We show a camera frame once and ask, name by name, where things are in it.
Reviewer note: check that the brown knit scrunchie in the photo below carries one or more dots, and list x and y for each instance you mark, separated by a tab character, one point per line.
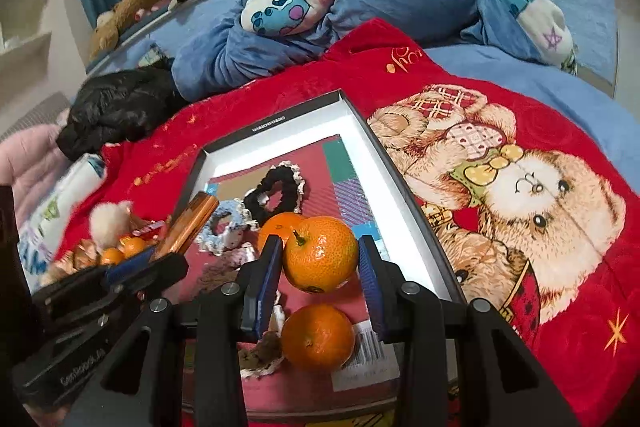
266	356

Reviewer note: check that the pink quilt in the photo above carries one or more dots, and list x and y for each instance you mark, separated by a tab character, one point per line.
32	162

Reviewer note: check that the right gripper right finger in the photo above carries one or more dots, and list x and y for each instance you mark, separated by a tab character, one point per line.
380	281

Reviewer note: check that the cream pompom plush scrunchie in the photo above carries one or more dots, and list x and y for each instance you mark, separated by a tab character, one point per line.
109	222

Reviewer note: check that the black white-trim scrunchie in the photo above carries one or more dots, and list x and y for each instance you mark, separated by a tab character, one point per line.
281	190

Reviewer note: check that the blue fleece blanket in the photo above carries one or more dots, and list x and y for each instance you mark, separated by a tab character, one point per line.
225	56

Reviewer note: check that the large front mandarin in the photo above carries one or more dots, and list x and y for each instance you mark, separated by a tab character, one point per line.
321	255

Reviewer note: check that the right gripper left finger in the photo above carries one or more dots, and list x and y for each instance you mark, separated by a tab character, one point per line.
260	280

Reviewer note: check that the red candy packet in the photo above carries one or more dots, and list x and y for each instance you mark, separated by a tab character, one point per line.
151	231

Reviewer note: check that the pink crochet scrunchie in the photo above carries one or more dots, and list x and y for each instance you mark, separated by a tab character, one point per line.
225	268

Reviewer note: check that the brown wooden comb box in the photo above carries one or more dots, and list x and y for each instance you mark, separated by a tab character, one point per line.
187	226

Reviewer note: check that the black shallow box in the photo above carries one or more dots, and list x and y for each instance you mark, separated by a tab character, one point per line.
347	175

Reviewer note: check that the black puffer jacket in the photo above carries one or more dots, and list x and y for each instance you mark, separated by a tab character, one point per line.
117	107

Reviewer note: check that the blue crochet scrunchie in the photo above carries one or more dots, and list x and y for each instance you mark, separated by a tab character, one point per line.
225	230

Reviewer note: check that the white wall shelf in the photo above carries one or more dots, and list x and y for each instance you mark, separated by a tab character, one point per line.
22	34

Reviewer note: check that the red bear blanket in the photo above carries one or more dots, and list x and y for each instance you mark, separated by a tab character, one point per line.
529	211

